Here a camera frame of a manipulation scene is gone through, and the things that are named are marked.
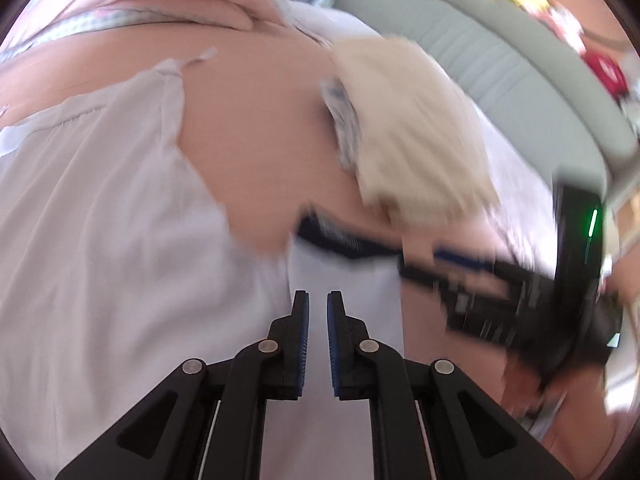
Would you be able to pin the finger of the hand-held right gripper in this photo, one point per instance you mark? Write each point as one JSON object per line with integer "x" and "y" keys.
{"x": 465, "y": 258}
{"x": 440, "y": 282}

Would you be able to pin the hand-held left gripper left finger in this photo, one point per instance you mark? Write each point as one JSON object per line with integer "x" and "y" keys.
{"x": 301, "y": 340}

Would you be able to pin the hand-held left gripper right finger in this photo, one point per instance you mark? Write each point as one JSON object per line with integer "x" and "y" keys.
{"x": 334, "y": 340}

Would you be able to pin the person's right forearm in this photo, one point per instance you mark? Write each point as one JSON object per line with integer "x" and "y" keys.
{"x": 575, "y": 435}

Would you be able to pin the cream folded cloth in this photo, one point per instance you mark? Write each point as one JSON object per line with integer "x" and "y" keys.
{"x": 415, "y": 125}

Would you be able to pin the grey-green padded headboard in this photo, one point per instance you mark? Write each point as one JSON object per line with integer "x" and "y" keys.
{"x": 500, "y": 60}

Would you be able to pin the pink sheeted bed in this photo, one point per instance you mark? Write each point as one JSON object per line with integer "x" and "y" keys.
{"x": 250, "y": 135}

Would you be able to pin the red plush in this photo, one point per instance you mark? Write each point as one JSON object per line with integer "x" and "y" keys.
{"x": 605, "y": 72}

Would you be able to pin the pink white cat plush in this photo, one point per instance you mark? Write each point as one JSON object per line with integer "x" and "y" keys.
{"x": 565, "y": 27}

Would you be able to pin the folded pink checked duvet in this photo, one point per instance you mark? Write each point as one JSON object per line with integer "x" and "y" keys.
{"x": 150, "y": 0}

